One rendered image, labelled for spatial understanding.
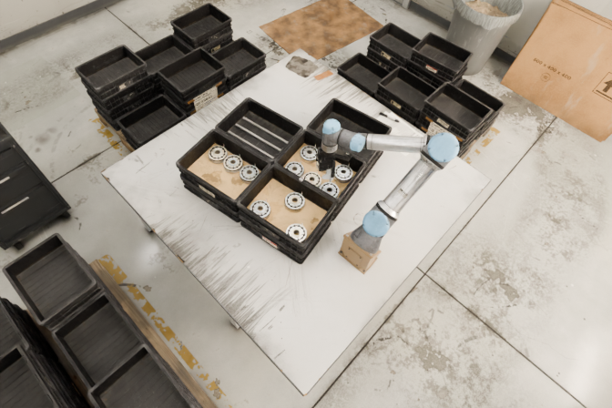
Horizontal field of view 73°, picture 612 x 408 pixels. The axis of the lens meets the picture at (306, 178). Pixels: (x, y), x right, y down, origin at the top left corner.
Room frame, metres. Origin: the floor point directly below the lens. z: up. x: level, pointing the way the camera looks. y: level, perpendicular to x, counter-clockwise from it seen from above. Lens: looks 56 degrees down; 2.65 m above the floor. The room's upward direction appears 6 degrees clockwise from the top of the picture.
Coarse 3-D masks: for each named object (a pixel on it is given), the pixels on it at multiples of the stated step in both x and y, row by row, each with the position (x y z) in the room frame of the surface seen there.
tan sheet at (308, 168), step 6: (300, 150) 1.41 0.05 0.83; (294, 156) 1.37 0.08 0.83; (288, 162) 1.32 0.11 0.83; (300, 162) 1.33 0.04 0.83; (336, 162) 1.36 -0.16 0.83; (306, 168) 1.29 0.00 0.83; (312, 168) 1.30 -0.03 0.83; (324, 174) 1.27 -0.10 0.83; (354, 174) 1.29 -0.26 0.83; (312, 180) 1.22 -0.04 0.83; (324, 180) 1.23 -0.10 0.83; (342, 186) 1.21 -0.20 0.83
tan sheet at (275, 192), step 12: (276, 180) 1.20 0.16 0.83; (264, 192) 1.12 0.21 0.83; (276, 192) 1.12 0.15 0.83; (288, 192) 1.13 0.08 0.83; (276, 204) 1.05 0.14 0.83; (312, 204) 1.08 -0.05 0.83; (276, 216) 0.98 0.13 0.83; (288, 216) 0.99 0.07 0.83; (300, 216) 1.00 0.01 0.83; (312, 216) 1.01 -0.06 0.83; (312, 228) 0.94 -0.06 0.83
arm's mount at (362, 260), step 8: (344, 240) 0.88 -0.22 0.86; (352, 240) 0.86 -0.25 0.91; (344, 248) 0.87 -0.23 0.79; (352, 248) 0.85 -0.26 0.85; (360, 248) 0.83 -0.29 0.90; (344, 256) 0.86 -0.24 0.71; (352, 256) 0.83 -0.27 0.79; (360, 256) 0.81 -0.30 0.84; (368, 256) 0.79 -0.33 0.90; (376, 256) 0.85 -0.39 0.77; (352, 264) 0.82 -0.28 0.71; (360, 264) 0.81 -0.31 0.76; (368, 264) 0.79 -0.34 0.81
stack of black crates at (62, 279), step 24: (48, 240) 0.82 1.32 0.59; (24, 264) 0.70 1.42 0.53; (48, 264) 0.73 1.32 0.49; (72, 264) 0.74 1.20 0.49; (24, 288) 0.59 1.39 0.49; (48, 288) 0.60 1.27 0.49; (72, 288) 0.62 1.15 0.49; (96, 288) 0.62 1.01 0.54; (48, 312) 0.48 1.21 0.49; (72, 312) 0.49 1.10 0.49
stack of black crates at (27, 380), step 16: (16, 352) 0.28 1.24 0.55; (32, 352) 0.29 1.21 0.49; (0, 368) 0.21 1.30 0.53; (16, 368) 0.22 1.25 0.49; (32, 368) 0.22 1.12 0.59; (48, 368) 0.25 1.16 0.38; (64, 368) 0.28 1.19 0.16; (0, 384) 0.15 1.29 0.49; (16, 384) 0.15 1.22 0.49; (32, 384) 0.16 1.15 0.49; (48, 384) 0.16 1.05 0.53; (64, 384) 0.19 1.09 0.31; (0, 400) 0.09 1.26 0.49; (16, 400) 0.09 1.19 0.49; (32, 400) 0.10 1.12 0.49; (48, 400) 0.11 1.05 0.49; (64, 400) 0.11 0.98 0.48; (80, 400) 0.13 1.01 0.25
